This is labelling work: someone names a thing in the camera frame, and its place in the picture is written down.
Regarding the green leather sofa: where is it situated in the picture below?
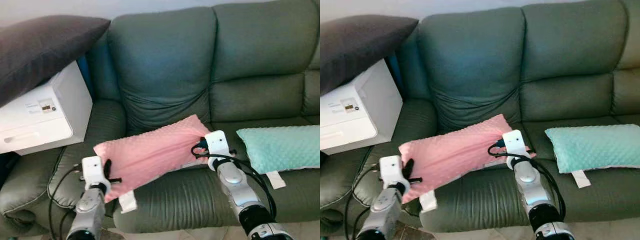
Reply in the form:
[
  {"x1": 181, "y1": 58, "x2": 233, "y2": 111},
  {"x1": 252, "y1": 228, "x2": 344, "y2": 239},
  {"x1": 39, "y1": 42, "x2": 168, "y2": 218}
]
[
  {"x1": 0, "y1": 0, "x2": 321, "y2": 237},
  {"x1": 320, "y1": 0, "x2": 640, "y2": 235}
]

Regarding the pink dotted pillow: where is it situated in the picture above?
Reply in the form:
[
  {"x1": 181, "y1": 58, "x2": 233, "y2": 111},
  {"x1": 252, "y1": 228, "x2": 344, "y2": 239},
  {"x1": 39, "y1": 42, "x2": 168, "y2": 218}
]
[
  {"x1": 398, "y1": 113, "x2": 517, "y2": 214},
  {"x1": 93, "y1": 114, "x2": 213, "y2": 215}
]

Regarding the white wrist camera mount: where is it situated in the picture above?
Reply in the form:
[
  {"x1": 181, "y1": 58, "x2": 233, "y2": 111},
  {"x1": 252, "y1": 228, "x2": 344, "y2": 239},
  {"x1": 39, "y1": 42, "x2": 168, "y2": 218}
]
[
  {"x1": 203, "y1": 130, "x2": 232, "y2": 169},
  {"x1": 501, "y1": 129, "x2": 529, "y2": 169},
  {"x1": 81, "y1": 155, "x2": 105, "y2": 189},
  {"x1": 378, "y1": 155, "x2": 403, "y2": 188}
]

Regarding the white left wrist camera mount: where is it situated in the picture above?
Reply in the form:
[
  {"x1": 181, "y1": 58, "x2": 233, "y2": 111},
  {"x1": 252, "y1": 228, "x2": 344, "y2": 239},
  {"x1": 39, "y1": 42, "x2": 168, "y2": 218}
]
[
  {"x1": 81, "y1": 155, "x2": 105, "y2": 189},
  {"x1": 378, "y1": 155, "x2": 403, "y2": 188}
]

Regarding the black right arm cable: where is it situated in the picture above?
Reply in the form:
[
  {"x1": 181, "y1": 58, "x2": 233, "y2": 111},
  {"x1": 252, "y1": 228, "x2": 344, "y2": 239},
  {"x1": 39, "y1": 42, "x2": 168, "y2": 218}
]
[
  {"x1": 487, "y1": 142, "x2": 567, "y2": 222},
  {"x1": 191, "y1": 142, "x2": 277, "y2": 222}
]

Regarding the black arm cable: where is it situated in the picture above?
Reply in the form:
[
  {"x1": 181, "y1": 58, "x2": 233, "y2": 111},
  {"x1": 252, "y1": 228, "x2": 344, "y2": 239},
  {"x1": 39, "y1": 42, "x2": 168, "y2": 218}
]
[
  {"x1": 47, "y1": 164, "x2": 84, "y2": 240},
  {"x1": 191, "y1": 142, "x2": 277, "y2": 222},
  {"x1": 343, "y1": 166, "x2": 381, "y2": 240},
  {"x1": 487, "y1": 142, "x2": 567, "y2": 222}
]

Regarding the dark grey pillow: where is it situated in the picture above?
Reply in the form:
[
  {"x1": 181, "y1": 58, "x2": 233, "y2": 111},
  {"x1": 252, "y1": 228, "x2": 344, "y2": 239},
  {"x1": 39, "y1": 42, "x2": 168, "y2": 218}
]
[
  {"x1": 0, "y1": 15, "x2": 111, "y2": 108},
  {"x1": 320, "y1": 14, "x2": 420, "y2": 97}
]

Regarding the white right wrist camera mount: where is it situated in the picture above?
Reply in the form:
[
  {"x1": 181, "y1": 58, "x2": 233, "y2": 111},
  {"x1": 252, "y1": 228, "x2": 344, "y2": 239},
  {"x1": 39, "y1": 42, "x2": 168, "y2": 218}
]
[
  {"x1": 501, "y1": 129, "x2": 529, "y2": 169},
  {"x1": 203, "y1": 130, "x2": 232, "y2": 169}
]

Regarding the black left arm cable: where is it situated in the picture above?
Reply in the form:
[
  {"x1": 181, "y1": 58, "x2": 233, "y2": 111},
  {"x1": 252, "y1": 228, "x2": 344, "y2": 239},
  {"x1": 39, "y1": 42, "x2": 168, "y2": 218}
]
[
  {"x1": 343, "y1": 166, "x2": 381, "y2": 240},
  {"x1": 47, "y1": 164, "x2": 84, "y2": 240}
]

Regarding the teal dotted pillow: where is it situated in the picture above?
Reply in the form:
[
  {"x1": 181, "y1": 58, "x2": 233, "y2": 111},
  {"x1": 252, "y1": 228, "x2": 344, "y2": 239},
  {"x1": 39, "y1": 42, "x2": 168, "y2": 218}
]
[
  {"x1": 544, "y1": 123, "x2": 640, "y2": 189},
  {"x1": 235, "y1": 124, "x2": 321, "y2": 190}
]

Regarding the white printer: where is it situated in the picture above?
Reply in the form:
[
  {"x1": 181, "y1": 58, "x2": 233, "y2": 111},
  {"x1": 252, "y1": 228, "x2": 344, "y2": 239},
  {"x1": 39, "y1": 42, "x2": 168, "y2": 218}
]
[
  {"x1": 320, "y1": 58, "x2": 404, "y2": 155},
  {"x1": 0, "y1": 60, "x2": 94, "y2": 156}
]

